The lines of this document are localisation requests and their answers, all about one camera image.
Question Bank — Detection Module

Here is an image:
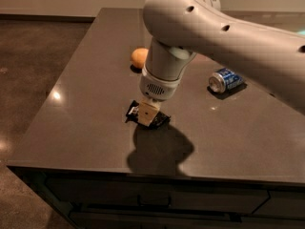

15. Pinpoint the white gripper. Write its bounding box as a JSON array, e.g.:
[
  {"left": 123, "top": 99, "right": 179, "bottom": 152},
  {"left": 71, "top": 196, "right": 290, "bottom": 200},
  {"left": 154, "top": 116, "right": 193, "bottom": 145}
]
[{"left": 138, "top": 38, "right": 196, "bottom": 126}]

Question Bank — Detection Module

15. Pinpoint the black rxbar chocolate wrapper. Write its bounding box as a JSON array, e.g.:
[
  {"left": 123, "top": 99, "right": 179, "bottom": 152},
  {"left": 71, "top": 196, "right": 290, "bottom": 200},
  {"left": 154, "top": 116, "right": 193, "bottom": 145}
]
[{"left": 126, "top": 100, "right": 171, "bottom": 129}]

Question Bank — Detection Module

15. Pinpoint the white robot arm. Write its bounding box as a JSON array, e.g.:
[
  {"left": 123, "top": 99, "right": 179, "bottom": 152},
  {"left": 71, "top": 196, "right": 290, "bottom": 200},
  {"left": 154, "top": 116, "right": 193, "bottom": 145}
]
[{"left": 140, "top": 0, "right": 305, "bottom": 113}]

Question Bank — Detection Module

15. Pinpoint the orange fruit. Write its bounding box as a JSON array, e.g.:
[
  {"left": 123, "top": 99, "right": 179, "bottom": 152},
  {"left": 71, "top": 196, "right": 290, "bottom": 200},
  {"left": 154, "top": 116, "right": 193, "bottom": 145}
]
[{"left": 131, "top": 48, "right": 149, "bottom": 69}]

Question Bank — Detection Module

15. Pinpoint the blue pepsi can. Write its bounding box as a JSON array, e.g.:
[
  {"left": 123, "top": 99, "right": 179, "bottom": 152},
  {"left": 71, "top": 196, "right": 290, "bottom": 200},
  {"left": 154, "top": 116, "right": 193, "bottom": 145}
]
[{"left": 209, "top": 68, "right": 244, "bottom": 94}]

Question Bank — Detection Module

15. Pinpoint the dark cabinet drawer front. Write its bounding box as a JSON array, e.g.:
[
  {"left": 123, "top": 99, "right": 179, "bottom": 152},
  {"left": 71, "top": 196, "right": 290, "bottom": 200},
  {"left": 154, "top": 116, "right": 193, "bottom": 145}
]
[{"left": 46, "top": 177, "right": 270, "bottom": 214}]

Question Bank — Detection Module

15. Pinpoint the black drawer handle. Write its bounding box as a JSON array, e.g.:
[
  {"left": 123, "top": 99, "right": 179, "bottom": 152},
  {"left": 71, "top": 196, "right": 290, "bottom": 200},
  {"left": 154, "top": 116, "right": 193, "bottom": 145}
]
[{"left": 136, "top": 194, "right": 172, "bottom": 208}]

